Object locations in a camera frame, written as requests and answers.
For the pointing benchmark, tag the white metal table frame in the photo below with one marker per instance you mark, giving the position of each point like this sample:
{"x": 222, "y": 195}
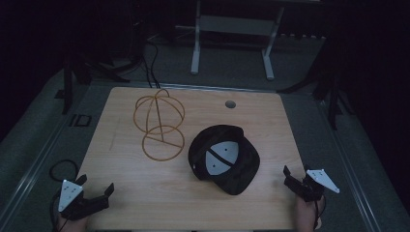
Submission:
{"x": 232, "y": 29}

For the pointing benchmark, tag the black metal stand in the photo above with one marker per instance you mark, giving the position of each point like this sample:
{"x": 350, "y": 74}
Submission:
{"x": 325, "y": 83}
{"x": 80, "y": 71}

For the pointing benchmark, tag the black baseball cap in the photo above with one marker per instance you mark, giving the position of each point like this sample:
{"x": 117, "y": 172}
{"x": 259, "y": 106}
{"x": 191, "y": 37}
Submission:
{"x": 225, "y": 159}

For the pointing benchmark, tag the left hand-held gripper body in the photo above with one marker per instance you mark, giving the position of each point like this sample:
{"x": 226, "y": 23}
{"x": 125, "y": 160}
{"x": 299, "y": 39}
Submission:
{"x": 84, "y": 205}

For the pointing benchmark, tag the person's left hand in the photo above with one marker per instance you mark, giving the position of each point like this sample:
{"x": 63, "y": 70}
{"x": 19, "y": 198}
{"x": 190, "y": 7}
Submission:
{"x": 71, "y": 224}

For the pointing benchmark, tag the person's right hand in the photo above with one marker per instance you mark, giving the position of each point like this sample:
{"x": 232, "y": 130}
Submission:
{"x": 306, "y": 214}

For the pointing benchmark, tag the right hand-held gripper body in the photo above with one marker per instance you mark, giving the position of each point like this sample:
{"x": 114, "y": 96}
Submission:
{"x": 310, "y": 187}

